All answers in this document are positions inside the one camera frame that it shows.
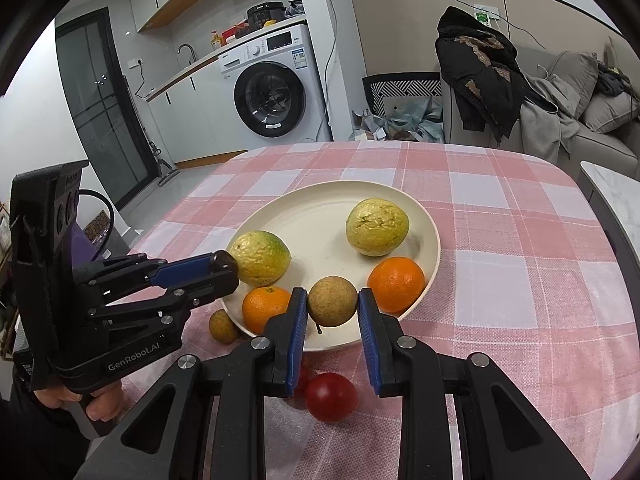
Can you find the white wall outlet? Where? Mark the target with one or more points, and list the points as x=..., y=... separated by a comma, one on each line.
x=136, y=63

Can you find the black patterned jacket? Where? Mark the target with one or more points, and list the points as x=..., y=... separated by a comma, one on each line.
x=480, y=80

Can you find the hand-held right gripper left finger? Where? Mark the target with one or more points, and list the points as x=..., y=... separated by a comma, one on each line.
x=298, y=340

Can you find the brown longan with stem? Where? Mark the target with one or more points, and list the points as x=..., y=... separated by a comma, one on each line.
x=332, y=301

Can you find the large orange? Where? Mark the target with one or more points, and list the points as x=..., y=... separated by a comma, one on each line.
x=396, y=284

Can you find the white washing machine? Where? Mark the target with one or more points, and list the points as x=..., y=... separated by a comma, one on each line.
x=250, y=52

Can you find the large grey cushion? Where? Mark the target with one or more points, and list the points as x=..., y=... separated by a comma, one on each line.
x=572, y=80

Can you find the person's left hand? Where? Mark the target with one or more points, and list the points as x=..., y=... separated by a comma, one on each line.
x=105, y=402

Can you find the grey garment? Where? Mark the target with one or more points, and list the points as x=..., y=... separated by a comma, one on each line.
x=545, y=120

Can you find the small grey cushion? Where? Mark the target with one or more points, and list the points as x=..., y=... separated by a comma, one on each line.
x=612, y=112

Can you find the curved kitchen faucet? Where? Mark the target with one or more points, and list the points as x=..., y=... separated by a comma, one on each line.
x=186, y=52

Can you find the black white patterned bag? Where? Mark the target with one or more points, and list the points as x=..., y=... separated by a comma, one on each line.
x=400, y=85

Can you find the pink checked tablecloth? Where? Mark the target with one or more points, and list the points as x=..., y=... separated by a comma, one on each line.
x=500, y=260

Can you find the small brown longan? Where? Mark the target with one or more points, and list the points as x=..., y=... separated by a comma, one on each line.
x=223, y=326

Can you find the black rice cooker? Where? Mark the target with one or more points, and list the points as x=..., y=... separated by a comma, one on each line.
x=265, y=16

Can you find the pile of bluish bags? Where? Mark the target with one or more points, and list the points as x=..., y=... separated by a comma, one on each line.
x=405, y=127

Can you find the red tomato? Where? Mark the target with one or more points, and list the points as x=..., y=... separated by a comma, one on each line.
x=302, y=379
x=331, y=396

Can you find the green yellow passion fruit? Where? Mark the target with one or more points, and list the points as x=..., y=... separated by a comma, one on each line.
x=260, y=258

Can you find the grey sofa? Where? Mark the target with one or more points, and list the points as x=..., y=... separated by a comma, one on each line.
x=605, y=152

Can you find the cream round plate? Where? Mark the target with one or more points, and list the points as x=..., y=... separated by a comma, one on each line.
x=320, y=240

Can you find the dark purple cherry tomato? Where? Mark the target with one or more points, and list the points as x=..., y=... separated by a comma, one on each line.
x=223, y=260

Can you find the brown dotted box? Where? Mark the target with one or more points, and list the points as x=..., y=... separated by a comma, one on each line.
x=97, y=225

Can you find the person's left forearm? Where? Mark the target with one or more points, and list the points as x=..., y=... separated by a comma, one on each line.
x=35, y=440

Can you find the white green wall panel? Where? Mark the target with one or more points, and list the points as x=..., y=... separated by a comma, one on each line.
x=485, y=14

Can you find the dark glass door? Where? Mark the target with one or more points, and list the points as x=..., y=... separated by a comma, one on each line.
x=100, y=110

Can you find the small orange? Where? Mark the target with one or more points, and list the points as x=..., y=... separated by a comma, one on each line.
x=265, y=308

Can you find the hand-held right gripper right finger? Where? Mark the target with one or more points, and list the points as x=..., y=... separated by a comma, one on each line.
x=367, y=345

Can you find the marble side table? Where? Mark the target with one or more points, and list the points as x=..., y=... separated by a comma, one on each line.
x=615, y=200

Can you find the yellow wrinkled passion fruit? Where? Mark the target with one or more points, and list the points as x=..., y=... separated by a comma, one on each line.
x=377, y=226

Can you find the purple bag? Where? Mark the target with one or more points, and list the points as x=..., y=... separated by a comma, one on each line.
x=82, y=245

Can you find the white kitchen base cabinet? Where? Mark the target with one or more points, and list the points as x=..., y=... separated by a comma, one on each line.
x=200, y=115

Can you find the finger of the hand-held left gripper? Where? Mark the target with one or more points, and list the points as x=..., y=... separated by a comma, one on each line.
x=210, y=287
x=185, y=267

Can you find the yellow detergent bottle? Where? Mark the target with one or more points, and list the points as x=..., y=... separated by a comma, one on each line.
x=216, y=42

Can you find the red container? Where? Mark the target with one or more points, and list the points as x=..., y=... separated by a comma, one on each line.
x=230, y=34

